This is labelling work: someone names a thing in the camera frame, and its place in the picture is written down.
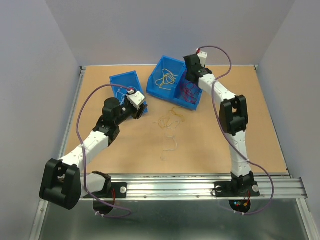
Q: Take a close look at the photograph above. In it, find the long red wire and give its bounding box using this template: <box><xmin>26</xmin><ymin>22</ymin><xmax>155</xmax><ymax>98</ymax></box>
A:
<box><xmin>179</xmin><ymin>74</ymin><xmax>203</xmax><ymax>105</ymax></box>

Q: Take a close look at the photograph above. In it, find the yellow wire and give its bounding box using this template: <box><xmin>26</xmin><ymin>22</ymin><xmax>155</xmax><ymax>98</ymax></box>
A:
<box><xmin>155</xmin><ymin>67</ymin><xmax>180</xmax><ymax>91</ymax></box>

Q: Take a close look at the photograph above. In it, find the white wire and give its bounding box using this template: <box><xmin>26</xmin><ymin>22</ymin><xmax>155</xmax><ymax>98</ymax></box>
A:
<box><xmin>114</xmin><ymin>86</ymin><xmax>137</xmax><ymax>103</ymax></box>

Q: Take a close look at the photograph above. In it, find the wire bundle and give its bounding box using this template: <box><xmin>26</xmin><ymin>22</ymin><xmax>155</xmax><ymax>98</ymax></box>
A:
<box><xmin>152</xmin><ymin>106</ymin><xmax>187</xmax><ymax>161</ymax></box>

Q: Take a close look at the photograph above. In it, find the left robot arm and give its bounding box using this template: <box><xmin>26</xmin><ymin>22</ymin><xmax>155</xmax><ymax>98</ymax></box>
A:
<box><xmin>39</xmin><ymin>93</ymin><xmax>147</xmax><ymax>210</ymax></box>

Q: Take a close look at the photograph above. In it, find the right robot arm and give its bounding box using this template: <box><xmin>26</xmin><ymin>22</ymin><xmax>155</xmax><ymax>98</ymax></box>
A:
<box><xmin>183</xmin><ymin>52</ymin><xmax>260</xmax><ymax>197</ymax></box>

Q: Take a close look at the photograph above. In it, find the blue double-compartment bin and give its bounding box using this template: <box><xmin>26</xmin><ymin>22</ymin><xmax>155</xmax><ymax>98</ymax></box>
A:
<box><xmin>146</xmin><ymin>55</ymin><xmax>202</xmax><ymax>111</ymax></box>

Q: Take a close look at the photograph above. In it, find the small blue bin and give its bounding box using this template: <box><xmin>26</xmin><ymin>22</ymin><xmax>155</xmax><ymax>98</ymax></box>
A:
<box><xmin>109</xmin><ymin>71</ymin><xmax>144</xmax><ymax>105</ymax></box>

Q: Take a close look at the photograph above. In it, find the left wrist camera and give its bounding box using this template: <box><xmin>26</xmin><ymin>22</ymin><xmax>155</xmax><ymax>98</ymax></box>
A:
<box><xmin>126</xmin><ymin>89</ymin><xmax>146</xmax><ymax>110</ymax></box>

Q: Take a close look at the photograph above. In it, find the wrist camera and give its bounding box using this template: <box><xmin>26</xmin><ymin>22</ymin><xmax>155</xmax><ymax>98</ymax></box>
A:
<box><xmin>196</xmin><ymin>48</ymin><xmax>208</xmax><ymax>68</ymax></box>
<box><xmin>126</xmin><ymin>89</ymin><xmax>146</xmax><ymax>110</ymax></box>

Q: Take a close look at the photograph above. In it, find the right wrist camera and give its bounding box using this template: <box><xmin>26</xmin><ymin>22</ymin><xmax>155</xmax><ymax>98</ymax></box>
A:
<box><xmin>196</xmin><ymin>48</ymin><xmax>208</xmax><ymax>68</ymax></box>

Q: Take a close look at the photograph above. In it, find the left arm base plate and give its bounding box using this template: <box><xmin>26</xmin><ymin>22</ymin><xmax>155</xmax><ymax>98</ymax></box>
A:
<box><xmin>90</xmin><ymin>182</ymin><xmax>128</xmax><ymax>199</ymax></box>

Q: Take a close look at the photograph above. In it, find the aluminium rail frame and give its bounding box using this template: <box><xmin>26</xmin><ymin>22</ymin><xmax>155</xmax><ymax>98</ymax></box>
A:
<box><xmin>31</xmin><ymin>65</ymin><xmax>312</xmax><ymax>240</ymax></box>

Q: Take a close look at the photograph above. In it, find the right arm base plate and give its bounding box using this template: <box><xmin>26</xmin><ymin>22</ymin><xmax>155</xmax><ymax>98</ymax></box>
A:
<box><xmin>211</xmin><ymin>181</ymin><xmax>260</xmax><ymax>198</ymax></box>

